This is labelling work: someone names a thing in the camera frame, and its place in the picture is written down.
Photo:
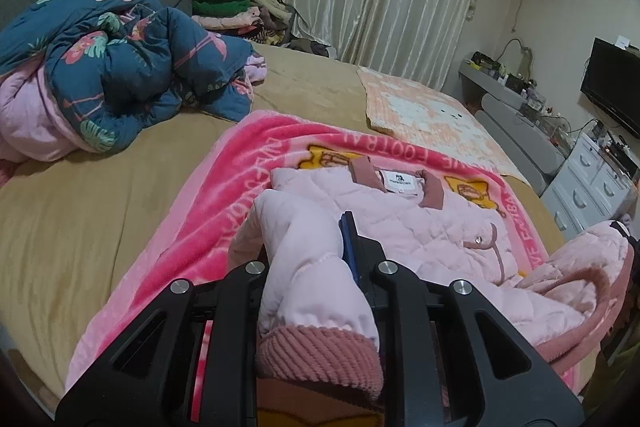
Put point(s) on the bed with tan sheet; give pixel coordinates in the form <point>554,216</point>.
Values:
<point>100,207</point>

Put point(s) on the white dresser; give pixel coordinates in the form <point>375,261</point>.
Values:
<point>580,177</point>

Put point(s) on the cluster of desk bottles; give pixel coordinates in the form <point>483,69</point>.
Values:
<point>530,97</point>

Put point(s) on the pile of clothes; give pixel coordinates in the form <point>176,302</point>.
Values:
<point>225,7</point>

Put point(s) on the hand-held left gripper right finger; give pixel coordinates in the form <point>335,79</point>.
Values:
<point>347,242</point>

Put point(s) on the black television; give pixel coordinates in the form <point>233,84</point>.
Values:
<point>612,82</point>

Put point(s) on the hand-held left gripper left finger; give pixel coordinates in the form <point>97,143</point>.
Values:
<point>235,307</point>

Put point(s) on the grey desk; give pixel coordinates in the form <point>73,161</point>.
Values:
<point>500,107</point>

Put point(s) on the blue floral duvet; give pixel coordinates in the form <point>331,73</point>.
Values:
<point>125,57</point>

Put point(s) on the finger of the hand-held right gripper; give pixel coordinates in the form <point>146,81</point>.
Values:
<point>627,234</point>

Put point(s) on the peach patterned mat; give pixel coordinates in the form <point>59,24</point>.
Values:
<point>425,112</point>

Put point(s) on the pink printed blanket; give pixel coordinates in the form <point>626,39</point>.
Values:
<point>240,157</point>

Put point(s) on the pink quilted jacket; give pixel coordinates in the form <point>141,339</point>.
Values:
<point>425,227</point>

